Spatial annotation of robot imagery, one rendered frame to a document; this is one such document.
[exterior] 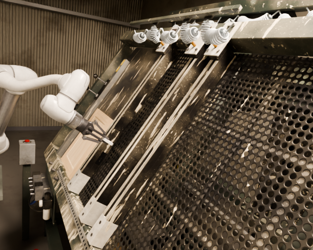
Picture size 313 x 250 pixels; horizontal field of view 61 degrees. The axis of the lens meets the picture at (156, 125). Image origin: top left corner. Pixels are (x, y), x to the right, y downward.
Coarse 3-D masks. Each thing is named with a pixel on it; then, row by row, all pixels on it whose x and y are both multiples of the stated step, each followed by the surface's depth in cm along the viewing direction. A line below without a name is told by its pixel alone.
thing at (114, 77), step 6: (126, 60) 217; (120, 66) 217; (126, 66) 219; (114, 72) 219; (120, 72) 218; (114, 78) 217; (108, 84) 216; (108, 90) 217; (102, 96) 216; (96, 102) 215; (90, 108) 214; (96, 108) 216; (84, 114) 217; (90, 114) 215; (72, 132) 213; (78, 132) 215; (66, 138) 216; (72, 138) 214; (66, 144) 213; (60, 150) 212
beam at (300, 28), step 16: (304, 16) 94; (128, 32) 231; (160, 32) 179; (240, 32) 115; (256, 32) 108; (272, 32) 101; (288, 32) 95; (304, 32) 90; (176, 48) 170; (240, 48) 120; (256, 48) 112; (272, 48) 105; (288, 48) 98; (304, 48) 93
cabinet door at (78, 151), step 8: (96, 112) 207; (96, 120) 199; (104, 120) 187; (112, 120) 178; (96, 128) 190; (104, 128) 180; (80, 136) 203; (88, 136) 193; (72, 144) 205; (80, 144) 195; (88, 144) 185; (72, 152) 198; (80, 152) 188; (88, 152) 178; (64, 160) 200; (72, 160) 190; (80, 160) 180; (72, 168) 182; (72, 176) 176
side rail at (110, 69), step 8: (120, 48) 240; (128, 48) 240; (120, 56) 239; (128, 56) 242; (112, 64) 237; (104, 72) 236; (112, 72) 239; (96, 80) 239; (104, 80) 238; (96, 88) 236; (88, 96) 235; (80, 104) 235; (88, 104) 237; (80, 112) 235; (64, 128) 233; (56, 136) 233; (64, 136) 235; (56, 144) 233
